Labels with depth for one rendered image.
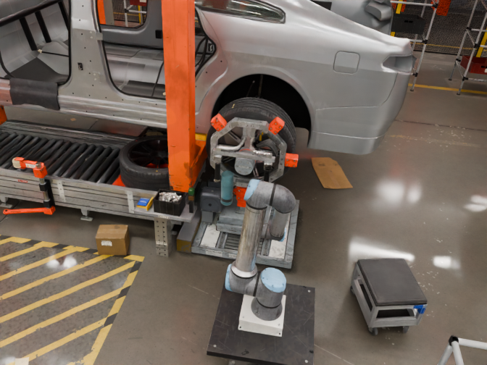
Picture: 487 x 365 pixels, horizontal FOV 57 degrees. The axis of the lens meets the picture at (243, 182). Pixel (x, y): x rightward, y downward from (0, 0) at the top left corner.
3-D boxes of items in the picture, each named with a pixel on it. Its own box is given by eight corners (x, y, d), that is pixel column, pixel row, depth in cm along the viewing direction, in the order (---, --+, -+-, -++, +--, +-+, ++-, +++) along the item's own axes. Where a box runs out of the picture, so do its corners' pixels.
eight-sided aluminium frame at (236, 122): (281, 187, 336) (290, 124, 306) (280, 193, 331) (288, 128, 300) (211, 177, 342) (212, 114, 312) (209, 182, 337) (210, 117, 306)
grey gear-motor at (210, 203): (230, 200, 403) (232, 167, 384) (220, 229, 369) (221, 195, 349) (210, 196, 405) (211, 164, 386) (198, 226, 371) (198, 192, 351)
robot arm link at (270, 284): (280, 310, 254) (285, 289, 245) (251, 303, 256) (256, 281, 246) (283, 290, 267) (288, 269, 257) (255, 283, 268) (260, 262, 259)
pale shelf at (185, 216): (196, 208, 335) (196, 206, 333) (190, 222, 321) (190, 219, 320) (142, 200, 340) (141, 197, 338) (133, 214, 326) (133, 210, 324)
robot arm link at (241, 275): (251, 302, 255) (275, 193, 217) (222, 295, 256) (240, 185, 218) (255, 284, 268) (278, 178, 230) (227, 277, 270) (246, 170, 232)
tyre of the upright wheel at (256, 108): (302, 103, 323) (214, 90, 329) (300, 116, 303) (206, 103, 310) (290, 177, 360) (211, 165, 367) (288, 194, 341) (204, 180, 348)
